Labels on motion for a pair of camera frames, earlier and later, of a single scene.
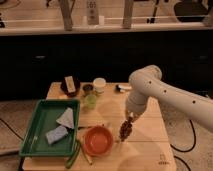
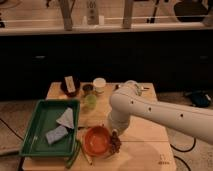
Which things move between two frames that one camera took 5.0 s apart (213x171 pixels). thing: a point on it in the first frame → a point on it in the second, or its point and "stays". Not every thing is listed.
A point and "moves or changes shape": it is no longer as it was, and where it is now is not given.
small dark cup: [87, 88] stays
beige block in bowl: [70, 84] stays
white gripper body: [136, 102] → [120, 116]
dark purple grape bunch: [126, 129] moves or changes shape
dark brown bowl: [76, 83] stays
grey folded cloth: [66, 118] stays
